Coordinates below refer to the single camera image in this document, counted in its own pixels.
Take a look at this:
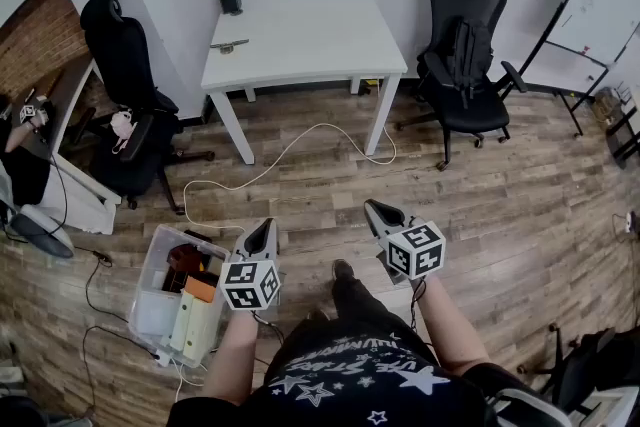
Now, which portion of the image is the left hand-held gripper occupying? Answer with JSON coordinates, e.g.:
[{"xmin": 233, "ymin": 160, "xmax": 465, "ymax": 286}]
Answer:
[{"xmin": 219, "ymin": 216, "xmax": 282, "ymax": 313}]

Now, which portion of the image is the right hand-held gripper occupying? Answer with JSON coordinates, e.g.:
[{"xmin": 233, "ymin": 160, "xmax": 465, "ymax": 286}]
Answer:
[{"xmin": 363, "ymin": 198, "xmax": 447, "ymax": 285}]

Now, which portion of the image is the grey tool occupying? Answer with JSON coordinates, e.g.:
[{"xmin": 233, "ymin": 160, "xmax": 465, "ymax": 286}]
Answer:
[{"xmin": 209, "ymin": 38, "xmax": 250, "ymax": 56}]

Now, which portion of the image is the person's left forearm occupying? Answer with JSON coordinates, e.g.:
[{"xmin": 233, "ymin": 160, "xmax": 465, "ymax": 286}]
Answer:
[{"xmin": 201, "ymin": 309, "xmax": 262, "ymax": 407}]

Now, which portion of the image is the person's right forearm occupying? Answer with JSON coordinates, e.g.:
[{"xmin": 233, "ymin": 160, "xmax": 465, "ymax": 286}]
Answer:
[{"xmin": 412, "ymin": 273, "xmax": 492, "ymax": 372}]

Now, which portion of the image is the person's black shoe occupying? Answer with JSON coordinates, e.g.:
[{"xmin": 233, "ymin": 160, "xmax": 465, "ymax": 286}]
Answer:
[{"xmin": 331, "ymin": 258, "xmax": 356, "ymax": 282}]

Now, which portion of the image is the orange box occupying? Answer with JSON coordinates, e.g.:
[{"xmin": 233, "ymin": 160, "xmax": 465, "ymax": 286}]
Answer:
[{"xmin": 183, "ymin": 274, "xmax": 220, "ymax": 304}]

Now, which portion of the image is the person's black trouser leg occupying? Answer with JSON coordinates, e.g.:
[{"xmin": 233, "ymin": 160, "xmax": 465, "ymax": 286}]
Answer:
[{"xmin": 329, "ymin": 272, "xmax": 406, "ymax": 341}]

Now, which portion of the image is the clear plastic storage box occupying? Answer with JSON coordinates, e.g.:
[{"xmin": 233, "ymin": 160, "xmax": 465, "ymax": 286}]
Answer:
[{"xmin": 128, "ymin": 223, "xmax": 232, "ymax": 370}]

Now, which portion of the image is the black office chair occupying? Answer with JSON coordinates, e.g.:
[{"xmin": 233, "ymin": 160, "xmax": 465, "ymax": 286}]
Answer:
[
  {"xmin": 78, "ymin": 0, "xmax": 217, "ymax": 216},
  {"xmin": 395, "ymin": 0, "xmax": 529, "ymax": 173}
]

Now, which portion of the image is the person's black star-print shirt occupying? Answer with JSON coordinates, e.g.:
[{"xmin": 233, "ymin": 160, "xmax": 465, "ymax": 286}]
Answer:
[{"xmin": 166, "ymin": 314, "xmax": 504, "ymax": 427}]

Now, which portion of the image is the black backpack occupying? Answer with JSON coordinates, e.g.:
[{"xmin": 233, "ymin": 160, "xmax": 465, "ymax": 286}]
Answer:
[{"xmin": 448, "ymin": 16, "xmax": 495, "ymax": 110}]

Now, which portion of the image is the white table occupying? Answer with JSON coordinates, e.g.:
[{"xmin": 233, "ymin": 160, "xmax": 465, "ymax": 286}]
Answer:
[{"xmin": 200, "ymin": 0, "xmax": 409, "ymax": 166}]

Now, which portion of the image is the small black side table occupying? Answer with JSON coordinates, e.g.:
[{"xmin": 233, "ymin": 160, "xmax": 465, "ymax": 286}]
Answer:
[{"xmin": 603, "ymin": 84, "xmax": 640, "ymax": 170}]

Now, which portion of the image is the black chair with grey cushion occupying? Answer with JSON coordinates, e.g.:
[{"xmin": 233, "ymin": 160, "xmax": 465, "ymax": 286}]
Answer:
[{"xmin": 517, "ymin": 323, "xmax": 640, "ymax": 427}]

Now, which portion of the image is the whiteboard on black stand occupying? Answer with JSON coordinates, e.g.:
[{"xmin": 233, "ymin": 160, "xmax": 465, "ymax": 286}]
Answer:
[{"xmin": 497, "ymin": 0, "xmax": 640, "ymax": 139}]

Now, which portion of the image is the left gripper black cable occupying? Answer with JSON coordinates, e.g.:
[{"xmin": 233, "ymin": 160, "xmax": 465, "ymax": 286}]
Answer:
[{"xmin": 251, "ymin": 309, "xmax": 287, "ymax": 344}]

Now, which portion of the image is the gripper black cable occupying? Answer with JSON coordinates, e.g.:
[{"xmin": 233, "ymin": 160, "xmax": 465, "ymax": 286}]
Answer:
[
  {"xmin": 408, "ymin": 276, "xmax": 437, "ymax": 347},
  {"xmin": 251, "ymin": 309, "xmax": 287, "ymax": 344}
]

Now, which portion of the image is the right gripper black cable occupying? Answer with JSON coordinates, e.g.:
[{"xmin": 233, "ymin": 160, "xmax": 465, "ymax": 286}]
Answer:
[{"xmin": 408, "ymin": 276, "xmax": 437, "ymax": 347}]

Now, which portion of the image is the white floor cable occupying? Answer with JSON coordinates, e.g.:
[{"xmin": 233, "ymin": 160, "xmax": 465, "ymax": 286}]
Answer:
[{"xmin": 181, "ymin": 121, "xmax": 399, "ymax": 236}]

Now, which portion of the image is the black floor cable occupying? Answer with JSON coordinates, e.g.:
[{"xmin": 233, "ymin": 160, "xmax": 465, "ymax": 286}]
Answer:
[{"xmin": 74, "ymin": 246, "xmax": 162, "ymax": 416}]

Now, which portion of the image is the wooden desk with white frame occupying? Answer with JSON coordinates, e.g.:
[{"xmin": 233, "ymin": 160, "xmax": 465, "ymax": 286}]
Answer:
[{"xmin": 0, "ymin": 57, "xmax": 123, "ymax": 236}]

